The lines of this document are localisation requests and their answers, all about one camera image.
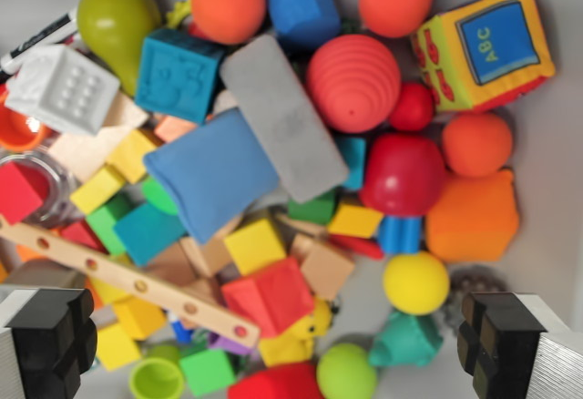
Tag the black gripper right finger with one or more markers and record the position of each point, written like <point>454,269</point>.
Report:
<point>505,344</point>

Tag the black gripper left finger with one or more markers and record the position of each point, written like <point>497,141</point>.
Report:
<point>50,349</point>

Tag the blue fabric beanbag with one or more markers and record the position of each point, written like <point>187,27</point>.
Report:
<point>209,176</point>

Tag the white plastic bin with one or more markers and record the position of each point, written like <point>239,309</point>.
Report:
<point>551,217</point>

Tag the yellow wooden block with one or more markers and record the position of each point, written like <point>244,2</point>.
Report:
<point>107,292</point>
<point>139,317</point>
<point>355,221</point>
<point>132,153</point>
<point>95,189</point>
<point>116,349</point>

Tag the gray spiky ball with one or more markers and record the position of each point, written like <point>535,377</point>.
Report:
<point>476,280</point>

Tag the brown wooden block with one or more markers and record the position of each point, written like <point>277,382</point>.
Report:
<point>41,276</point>

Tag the wooden bar with holes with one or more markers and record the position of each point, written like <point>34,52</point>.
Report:
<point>118,276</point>

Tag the teal rubber toy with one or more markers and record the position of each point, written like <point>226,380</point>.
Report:
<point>405,340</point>

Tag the yellow ball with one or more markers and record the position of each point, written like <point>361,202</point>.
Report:
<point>415,283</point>

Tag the lime green cup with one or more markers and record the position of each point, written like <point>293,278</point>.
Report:
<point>157,376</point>

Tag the red wooden block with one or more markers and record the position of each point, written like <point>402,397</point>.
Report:
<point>82,235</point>

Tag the orange foam block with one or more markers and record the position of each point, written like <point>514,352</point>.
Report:
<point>473,221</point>

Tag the blue toy piece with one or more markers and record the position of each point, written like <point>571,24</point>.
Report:
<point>181,328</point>

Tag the teal wooden block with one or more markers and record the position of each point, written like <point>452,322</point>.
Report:
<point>148,235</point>

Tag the blue ridged plastic piece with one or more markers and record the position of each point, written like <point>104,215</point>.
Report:
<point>400,235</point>

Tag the green cube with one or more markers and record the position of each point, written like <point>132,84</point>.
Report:
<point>207,371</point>

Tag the clear plastic cup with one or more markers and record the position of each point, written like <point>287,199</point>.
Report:
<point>59,189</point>

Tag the lime green ball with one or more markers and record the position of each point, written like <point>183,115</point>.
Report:
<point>346,371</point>

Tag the red wooden stick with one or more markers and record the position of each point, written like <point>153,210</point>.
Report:
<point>360,246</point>

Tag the purple toy piece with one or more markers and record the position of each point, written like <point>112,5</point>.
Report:
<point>232,344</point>

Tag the natural wooden block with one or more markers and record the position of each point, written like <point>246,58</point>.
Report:
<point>209,253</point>
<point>82,148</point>

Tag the green half-round block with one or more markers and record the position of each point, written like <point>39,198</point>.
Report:
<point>159,196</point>

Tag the tan wooden block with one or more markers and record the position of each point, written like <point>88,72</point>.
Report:
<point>325,267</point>

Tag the red plastic dome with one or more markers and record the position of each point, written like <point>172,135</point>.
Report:
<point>403,171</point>

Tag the orange foam ball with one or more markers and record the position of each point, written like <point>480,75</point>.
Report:
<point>476,144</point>
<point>228,3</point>

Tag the yellow rubber duck toy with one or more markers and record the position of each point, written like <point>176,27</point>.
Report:
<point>291,346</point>

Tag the orange plastic cup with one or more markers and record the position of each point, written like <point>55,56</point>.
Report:
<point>18,132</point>

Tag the red foam cube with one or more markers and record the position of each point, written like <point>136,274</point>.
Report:
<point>268,294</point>

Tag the yellow cube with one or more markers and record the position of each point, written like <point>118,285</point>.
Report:
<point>255,246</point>

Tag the red foam block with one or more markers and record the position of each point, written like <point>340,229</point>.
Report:
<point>278,383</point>

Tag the dark green wooden block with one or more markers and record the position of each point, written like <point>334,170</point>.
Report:
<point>314,210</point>

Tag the small teal block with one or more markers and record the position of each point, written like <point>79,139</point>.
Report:
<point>354,162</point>

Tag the orange wooden block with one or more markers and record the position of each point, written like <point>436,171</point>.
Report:
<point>173,129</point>

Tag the small red ball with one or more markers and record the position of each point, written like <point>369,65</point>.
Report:
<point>412,107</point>

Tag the white rubber dotted cube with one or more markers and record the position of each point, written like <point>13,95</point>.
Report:
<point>64,89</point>

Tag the fabric ABC cube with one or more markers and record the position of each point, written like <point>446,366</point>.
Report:
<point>492,53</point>

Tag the red ribbed ball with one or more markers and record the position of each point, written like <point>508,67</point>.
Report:
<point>353,84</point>

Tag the teal rubber cow cube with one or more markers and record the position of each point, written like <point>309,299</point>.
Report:
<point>177,75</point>

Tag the black marker pen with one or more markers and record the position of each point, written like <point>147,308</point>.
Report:
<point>36,39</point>

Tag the gray foam block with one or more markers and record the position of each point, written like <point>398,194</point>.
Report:
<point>287,121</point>

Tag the olive green pear toy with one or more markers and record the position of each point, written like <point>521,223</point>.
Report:
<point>114,25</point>

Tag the red toy piece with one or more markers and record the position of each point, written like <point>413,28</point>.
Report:
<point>198,30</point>

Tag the yellow-green rubber toy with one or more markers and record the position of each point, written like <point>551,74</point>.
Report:
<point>178,14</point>

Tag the blue foam block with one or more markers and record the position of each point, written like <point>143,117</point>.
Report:
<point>303,3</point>

